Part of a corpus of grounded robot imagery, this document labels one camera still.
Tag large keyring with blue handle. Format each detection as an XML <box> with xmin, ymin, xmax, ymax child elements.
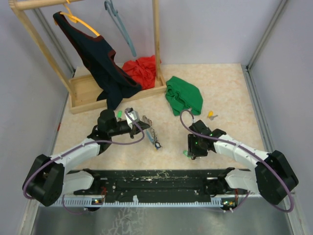
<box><xmin>142</xmin><ymin>116</ymin><xmax>162</xmax><ymax>150</ymax></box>

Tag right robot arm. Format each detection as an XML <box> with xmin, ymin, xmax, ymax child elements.
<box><xmin>188</xmin><ymin>120</ymin><xmax>299</xmax><ymax>205</ymax></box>

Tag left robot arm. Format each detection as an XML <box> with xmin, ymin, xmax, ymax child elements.
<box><xmin>22</xmin><ymin>108</ymin><xmax>150</xmax><ymax>207</ymax></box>

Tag yellow tag key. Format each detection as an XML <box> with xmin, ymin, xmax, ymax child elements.
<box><xmin>207</xmin><ymin>111</ymin><xmax>218</xmax><ymax>120</ymax></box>

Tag dark navy garment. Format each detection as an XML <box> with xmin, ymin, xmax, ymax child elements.
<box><xmin>53</xmin><ymin>12</ymin><xmax>142</xmax><ymax>110</ymax></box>

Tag green cloth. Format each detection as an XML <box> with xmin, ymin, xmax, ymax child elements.
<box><xmin>165</xmin><ymin>76</ymin><xmax>203</xmax><ymax>116</ymax></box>

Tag wooden clothes rack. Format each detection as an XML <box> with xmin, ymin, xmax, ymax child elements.
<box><xmin>8</xmin><ymin>0</ymin><xmax>166</xmax><ymax>114</ymax></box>

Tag red cloth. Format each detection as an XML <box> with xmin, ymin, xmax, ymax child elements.
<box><xmin>122</xmin><ymin>55</ymin><xmax>156</xmax><ymax>90</ymax></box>

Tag yellow hanger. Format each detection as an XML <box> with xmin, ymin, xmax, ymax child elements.
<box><xmin>59</xmin><ymin>0</ymin><xmax>100</xmax><ymax>37</ymax></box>

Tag grey blue hanger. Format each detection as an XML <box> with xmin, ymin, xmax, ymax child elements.
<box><xmin>104</xmin><ymin>0</ymin><xmax>137</xmax><ymax>57</ymax></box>

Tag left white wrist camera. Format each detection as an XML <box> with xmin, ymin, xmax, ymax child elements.
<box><xmin>125</xmin><ymin>108</ymin><xmax>140</xmax><ymax>125</ymax></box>

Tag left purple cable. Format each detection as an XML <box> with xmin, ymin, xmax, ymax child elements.
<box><xmin>22</xmin><ymin>109</ymin><xmax>145</xmax><ymax>215</ymax></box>

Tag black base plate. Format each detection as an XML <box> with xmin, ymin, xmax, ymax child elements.
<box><xmin>66</xmin><ymin>167</ymin><xmax>235</xmax><ymax>203</ymax></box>

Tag grey cable duct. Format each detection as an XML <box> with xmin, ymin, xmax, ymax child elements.
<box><xmin>53</xmin><ymin>197</ymin><xmax>235</xmax><ymax>208</ymax></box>

